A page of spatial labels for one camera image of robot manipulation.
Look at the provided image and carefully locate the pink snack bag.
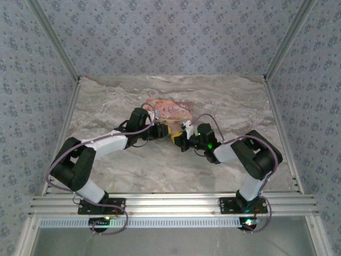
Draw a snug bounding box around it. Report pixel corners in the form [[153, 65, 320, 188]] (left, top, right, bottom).
[[144, 98, 194, 133]]

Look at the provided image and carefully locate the right black controller board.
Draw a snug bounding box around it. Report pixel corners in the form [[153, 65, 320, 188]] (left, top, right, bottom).
[[239, 217, 261, 230]]

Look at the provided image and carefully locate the black controller board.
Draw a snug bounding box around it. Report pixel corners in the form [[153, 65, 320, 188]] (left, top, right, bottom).
[[88, 217, 112, 227], [239, 217, 261, 230]]

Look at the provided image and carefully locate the left black controller board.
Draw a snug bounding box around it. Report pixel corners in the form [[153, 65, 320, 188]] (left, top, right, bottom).
[[88, 217, 112, 227]]

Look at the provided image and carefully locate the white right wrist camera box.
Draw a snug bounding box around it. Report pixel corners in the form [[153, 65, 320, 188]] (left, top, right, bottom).
[[182, 120, 194, 140]]

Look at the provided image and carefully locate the aluminium mounting rail beam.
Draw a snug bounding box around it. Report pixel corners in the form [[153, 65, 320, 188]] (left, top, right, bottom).
[[28, 194, 319, 217]]

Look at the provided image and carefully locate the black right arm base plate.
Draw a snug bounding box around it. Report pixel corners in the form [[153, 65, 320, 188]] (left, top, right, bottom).
[[217, 197, 269, 214]]

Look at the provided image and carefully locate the grey slotted cable duct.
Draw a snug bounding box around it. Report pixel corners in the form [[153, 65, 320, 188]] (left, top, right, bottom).
[[39, 216, 242, 229]]

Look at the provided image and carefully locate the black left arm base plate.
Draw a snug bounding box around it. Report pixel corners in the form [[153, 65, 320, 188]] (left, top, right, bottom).
[[78, 198, 126, 215]]

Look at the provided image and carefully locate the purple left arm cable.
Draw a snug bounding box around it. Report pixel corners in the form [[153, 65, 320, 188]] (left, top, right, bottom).
[[45, 102, 129, 236]]

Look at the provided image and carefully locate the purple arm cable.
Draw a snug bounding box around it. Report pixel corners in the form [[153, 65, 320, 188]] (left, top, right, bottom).
[[45, 102, 129, 236], [189, 114, 283, 235]]

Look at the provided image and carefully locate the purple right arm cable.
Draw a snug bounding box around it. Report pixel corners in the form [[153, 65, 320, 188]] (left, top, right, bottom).
[[189, 114, 283, 235]]

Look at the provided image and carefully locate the aluminium frame post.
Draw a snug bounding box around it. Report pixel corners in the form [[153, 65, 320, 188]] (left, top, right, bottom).
[[26, 0, 82, 82], [263, 0, 318, 81]]

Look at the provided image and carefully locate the aluminium frame leg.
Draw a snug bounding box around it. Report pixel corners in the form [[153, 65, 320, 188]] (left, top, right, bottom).
[[14, 215, 40, 256], [305, 215, 334, 256]]

